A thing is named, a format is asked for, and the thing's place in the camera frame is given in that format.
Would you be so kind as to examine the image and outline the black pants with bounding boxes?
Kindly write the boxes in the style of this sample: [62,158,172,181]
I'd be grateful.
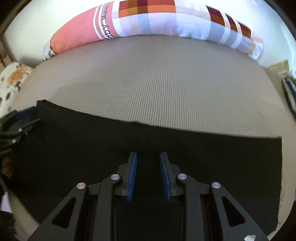
[2,100,282,240]

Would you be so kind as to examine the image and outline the floral white orange pillow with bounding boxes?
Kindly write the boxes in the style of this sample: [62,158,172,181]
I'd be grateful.
[0,62,34,118]

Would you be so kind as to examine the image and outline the dark striped cloth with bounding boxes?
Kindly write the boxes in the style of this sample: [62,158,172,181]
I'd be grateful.
[282,78,296,115]

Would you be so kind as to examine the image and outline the pink plaid long pillow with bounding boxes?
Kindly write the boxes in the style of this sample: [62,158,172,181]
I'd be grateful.
[43,0,263,61]

